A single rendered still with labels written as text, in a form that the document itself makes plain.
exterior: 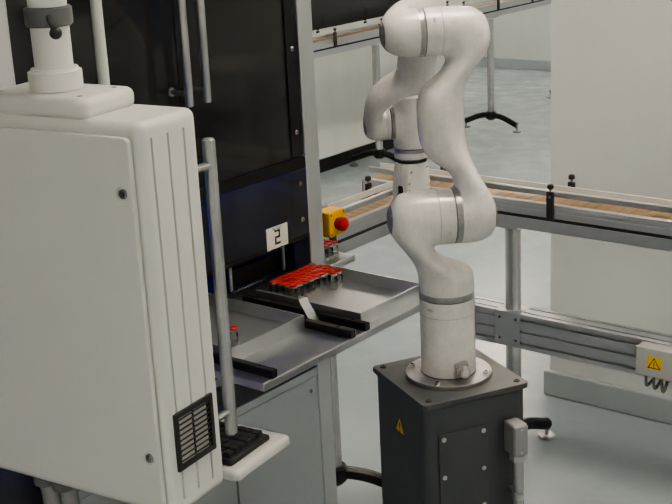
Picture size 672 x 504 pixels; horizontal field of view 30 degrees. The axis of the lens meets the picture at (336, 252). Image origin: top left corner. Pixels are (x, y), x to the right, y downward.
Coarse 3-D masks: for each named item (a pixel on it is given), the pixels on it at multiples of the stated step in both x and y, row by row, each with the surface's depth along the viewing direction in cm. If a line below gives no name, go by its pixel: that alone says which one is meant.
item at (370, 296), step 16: (352, 272) 335; (352, 288) 331; (368, 288) 330; (384, 288) 330; (400, 288) 326; (416, 288) 320; (320, 304) 310; (336, 304) 319; (352, 304) 319; (368, 304) 318; (384, 304) 310; (400, 304) 315; (368, 320) 306
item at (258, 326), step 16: (240, 304) 316; (256, 304) 312; (240, 320) 312; (256, 320) 311; (272, 320) 310; (288, 320) 307; (304, 320) 304; (240, 336) 301; (256, 336) 300; (272, 336) 295; (288, 336) 300; (240, 352) 287
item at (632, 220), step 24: (384, 168) 421; (504, 192) 399; (528, 192) 388; (552, 192) 378; (576, 192) 384; (600, 192) 379; (504, 216) 393; (528, 216) 387; (552, 216) 380; (576, 216) 376; (600, 216) 371; (624, 216) 366; (648, 216) 365; (600, 240) 374; (624, 240) 369; (648, 240) 364
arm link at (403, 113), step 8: (416, 96) 298; (400, 104) 299; (408, 104) 298; (392, 112) 300; (400, 112) 299; (408, 112) 298; (392, 120) 299; (400, 120) 299; (408, 120) 299; (416, 120) 299; (392, 128) 299; (400, 128) 300; (408, 128) 300; (416, 128) 300; (392, 136) 301; (400, 136) 301; (408, 136) 300; (416, 136) 300; (400, 144) 302; (408, 144) 301; (416, 144) 301
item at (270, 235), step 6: (270, 228) 329; (276, 228) 331; (282, 228) 333; (270, 234) 329; (276, 234) 331; (282, 234) 333; (270, 240) 329; (282, 240) 333; (270, 246) 330; (276, 246) 332
